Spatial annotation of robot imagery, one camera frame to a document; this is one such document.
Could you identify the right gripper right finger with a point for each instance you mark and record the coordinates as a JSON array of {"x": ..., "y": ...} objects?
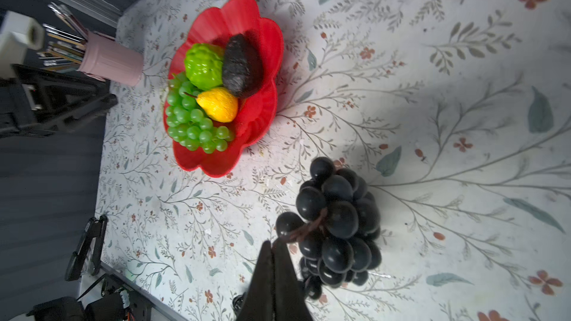
[{"x": 289, "y": 302}]

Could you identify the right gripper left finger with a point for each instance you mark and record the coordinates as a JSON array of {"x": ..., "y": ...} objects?
[{"x": 259, "y": 299}]

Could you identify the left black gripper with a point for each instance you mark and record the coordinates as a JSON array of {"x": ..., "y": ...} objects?
[{"x": 67, "y": 103}]

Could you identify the large black grape bunch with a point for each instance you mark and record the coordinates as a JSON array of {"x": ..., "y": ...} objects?
[{"x": 335, "y": 226}]

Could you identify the green grape bunch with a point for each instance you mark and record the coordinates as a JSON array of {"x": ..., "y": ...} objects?
[{"x": 188, "y": 124}]

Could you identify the green custard apple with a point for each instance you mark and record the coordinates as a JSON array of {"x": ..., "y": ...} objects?
[{"x": 203, "y": 65}]

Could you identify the yellow lemon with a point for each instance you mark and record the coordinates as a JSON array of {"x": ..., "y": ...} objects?
[{"x": 218, "y": 103}]

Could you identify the red flower fruit bowl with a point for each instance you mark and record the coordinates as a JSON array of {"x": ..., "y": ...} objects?
[{"x": 256, "y": 114}]

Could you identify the dark avocado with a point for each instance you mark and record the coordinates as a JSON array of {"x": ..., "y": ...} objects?
[{"x": 242, "y": 69}]

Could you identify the coloured pencils in pink cup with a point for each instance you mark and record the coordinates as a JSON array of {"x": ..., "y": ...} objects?
[{"x": 65, "y": 50}]

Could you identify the pink pencil cup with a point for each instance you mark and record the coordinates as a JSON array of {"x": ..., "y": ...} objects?
[{"x": 109, "y": 60}]

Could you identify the black clamp tool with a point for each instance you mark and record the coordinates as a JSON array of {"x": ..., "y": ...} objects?
[{"x": 92, "y": 239}]

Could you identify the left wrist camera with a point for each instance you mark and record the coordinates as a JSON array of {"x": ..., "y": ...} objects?
[{"x": 19, "y": 34}]

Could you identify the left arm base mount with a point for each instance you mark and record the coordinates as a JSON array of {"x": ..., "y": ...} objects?
[{"x": 108, "y": 297}]

